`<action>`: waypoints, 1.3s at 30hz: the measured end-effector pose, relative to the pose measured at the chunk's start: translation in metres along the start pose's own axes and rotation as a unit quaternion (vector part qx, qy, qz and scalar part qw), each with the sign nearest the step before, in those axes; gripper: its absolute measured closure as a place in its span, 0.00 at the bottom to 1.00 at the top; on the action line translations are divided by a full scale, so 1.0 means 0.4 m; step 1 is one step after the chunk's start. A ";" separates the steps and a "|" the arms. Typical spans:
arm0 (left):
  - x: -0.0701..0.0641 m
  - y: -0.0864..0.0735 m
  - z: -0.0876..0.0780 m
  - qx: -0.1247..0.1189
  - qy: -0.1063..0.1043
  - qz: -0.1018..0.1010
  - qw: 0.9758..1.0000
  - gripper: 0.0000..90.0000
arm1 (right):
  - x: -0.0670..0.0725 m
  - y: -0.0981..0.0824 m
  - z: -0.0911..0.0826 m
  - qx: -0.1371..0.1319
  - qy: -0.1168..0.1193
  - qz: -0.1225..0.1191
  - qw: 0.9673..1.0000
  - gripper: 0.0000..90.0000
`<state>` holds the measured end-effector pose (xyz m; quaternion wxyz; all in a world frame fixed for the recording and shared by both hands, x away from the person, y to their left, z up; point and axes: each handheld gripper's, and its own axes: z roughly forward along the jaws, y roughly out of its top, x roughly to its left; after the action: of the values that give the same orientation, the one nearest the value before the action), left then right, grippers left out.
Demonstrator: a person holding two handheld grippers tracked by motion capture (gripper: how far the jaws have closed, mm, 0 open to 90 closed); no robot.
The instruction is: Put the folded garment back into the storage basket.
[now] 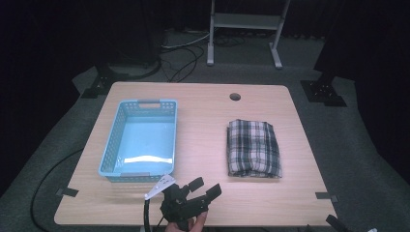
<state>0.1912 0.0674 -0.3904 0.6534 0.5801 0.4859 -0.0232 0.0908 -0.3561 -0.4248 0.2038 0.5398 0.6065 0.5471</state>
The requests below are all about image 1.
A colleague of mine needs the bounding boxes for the black stand base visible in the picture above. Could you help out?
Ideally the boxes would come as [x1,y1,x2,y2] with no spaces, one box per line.
[80,62,130,100]
[300,71,348,108]

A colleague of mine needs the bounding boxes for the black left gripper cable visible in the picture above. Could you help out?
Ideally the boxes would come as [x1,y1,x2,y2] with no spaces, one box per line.
[142,198,153,232]

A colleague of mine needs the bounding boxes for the tangled black floor cables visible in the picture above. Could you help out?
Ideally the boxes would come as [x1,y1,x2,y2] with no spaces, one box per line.
[160,43,206,83]

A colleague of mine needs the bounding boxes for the white floor cable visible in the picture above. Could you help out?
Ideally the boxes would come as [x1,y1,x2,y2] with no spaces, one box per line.
[161,33,211,50]

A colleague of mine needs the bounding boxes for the plaid cloth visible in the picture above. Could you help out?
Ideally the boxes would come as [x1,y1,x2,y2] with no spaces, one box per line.
[225,119,283,179]

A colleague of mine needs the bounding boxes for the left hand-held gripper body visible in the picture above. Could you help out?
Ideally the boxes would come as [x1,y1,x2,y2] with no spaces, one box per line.
[143,173,211,232]

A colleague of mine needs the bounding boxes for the white metal stand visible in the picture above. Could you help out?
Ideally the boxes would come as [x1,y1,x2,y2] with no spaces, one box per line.
[206,0,292,70]

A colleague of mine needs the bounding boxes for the grey tape strip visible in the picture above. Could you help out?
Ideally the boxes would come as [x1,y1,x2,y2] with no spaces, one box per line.
[314,191,339,204]
[55,188,79,198]

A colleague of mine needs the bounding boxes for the black floor cable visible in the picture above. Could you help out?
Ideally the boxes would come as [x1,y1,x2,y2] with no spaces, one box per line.
[29,147,85,232]

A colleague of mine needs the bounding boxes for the person's left hand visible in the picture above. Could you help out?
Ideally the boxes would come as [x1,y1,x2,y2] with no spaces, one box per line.
[164,211,209,232]

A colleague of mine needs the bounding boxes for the blue plastic basket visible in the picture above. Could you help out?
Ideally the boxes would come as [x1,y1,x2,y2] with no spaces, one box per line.
[98,99,179,184]

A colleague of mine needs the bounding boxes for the thick black cable loop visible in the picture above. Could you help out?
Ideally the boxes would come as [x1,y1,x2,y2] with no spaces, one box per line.
[107,57,162,81]

